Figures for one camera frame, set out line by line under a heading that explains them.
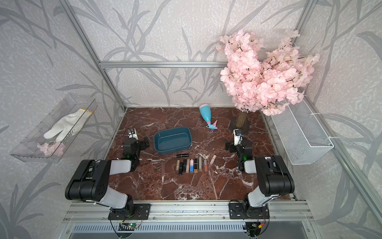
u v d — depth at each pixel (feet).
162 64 5.89
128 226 2.34
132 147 2.35
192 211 2.47
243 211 2.38
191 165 2.91
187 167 2.87
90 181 1.48
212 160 2.99
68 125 2.21
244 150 2.34
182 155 3.00
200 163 2.92
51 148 1.96
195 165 2.91
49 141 2.05
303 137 1.97
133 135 2.64
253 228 2.33
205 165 2.91
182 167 2.85
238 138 2.70
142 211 2.42
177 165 2.91
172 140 3.33
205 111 3.65
